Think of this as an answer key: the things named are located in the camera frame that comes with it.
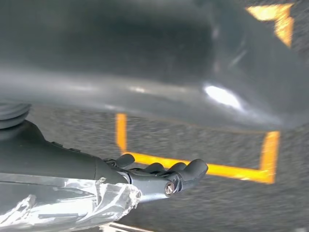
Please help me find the right robot leg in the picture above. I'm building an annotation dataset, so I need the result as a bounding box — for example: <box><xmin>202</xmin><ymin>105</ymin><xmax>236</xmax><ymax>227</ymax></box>
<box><xmin>0</xmin><ymin>0</ymin><xmax>309</xmax><ymax>129</ymax></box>

